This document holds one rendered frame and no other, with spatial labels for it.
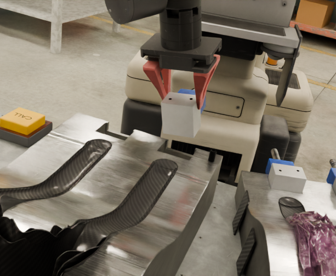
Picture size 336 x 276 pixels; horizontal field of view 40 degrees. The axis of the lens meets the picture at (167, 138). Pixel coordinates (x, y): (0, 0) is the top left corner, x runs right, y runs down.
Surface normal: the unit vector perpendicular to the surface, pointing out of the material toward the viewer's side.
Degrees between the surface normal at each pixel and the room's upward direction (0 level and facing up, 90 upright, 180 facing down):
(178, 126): 99
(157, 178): 3
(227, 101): 98
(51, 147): 3
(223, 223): 0
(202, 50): 12
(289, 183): 90
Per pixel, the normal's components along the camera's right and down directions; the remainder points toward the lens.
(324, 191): 0.15, -0.88
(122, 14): -0.79, 0.36
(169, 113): -0.35, 0.53
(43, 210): 0.25, -0.96
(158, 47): -0.05, -0.84
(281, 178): -0.05, 0.46
